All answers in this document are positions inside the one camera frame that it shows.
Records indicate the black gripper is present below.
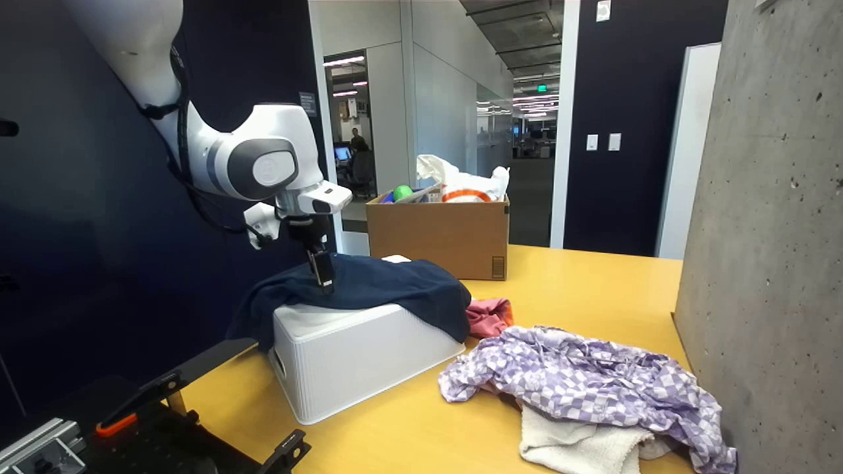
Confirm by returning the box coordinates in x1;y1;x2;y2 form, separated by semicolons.
284;207;341;291

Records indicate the dark blue clothing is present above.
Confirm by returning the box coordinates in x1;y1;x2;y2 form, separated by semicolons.
224;251;475;353

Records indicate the purple checkered clothing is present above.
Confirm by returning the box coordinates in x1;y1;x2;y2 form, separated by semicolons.
437;324;741;474

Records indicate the white plastic container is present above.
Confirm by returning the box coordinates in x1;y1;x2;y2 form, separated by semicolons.
266;300;469;429

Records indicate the brown cardboard box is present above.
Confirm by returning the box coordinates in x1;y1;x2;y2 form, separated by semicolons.
363;191;514;283

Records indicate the white bowl with orange rim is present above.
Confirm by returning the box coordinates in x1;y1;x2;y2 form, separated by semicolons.
440;186;495;205

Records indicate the pink cloth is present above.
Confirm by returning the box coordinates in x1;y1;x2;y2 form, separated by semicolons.
464;296;516;342

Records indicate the cream white cloth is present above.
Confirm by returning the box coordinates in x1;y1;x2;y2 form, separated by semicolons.
516;402;681;474

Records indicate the white leaning board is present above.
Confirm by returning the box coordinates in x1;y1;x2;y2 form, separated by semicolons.
653;38;724;263

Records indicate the grey concrete pillar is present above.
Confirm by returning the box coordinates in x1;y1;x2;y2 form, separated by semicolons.
673;0;843;474

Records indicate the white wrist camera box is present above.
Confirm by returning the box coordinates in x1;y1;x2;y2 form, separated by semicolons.
300;179;357;212

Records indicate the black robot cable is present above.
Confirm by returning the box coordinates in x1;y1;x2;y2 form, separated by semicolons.
141;47;253;234

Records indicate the black clamp with orange handle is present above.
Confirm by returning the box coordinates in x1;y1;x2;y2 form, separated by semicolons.
92;371;186;442

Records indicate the aluminium rail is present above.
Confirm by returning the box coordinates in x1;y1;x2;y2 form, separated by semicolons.
0;415;91;474

